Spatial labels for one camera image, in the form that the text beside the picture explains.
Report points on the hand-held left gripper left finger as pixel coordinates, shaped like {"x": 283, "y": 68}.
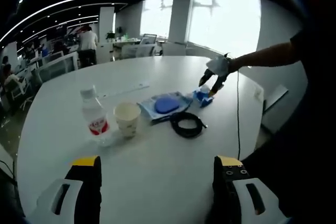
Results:
{"x": 86, "y": 182}

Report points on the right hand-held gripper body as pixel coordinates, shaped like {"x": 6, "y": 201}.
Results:
{"x": 219, "y": 65}

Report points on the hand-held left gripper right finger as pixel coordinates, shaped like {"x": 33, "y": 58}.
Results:
{"x": 228, "y": 182}

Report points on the small blue packet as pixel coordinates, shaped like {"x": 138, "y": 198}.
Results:
{"x": 203, "y": 97}

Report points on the blue packet with round pad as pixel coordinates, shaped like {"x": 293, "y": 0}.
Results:
{"x": 165, "y": 106}

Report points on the clear bottle with red label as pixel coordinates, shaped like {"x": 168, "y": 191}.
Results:
{"x": 95, "y": 115}

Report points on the white paper cup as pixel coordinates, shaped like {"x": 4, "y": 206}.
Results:
{"x": 128, "y": 120}

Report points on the large bright window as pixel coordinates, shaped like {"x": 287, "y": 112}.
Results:
{"x": 225, "y": 22}

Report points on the grey flat panel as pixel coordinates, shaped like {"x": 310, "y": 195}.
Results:
{"x": 275, "y": 98}

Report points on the mesh office chair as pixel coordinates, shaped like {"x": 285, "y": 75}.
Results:
{"x": 148, "y": 40}

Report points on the white round table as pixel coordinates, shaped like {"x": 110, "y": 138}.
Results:
{"x": 157, "y": 169}

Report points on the narrow bright window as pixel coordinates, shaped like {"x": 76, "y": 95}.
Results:
{"x": 157, "y": 14}

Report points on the person's dark clothing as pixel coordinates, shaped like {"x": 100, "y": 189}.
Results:
{"x": 315, "y": 129}

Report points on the green potted plants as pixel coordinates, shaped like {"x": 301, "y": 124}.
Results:
{"x": 110, "y": 35}

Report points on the white desk partition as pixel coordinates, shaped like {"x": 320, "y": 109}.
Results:
{"x": 59, "y": 64}

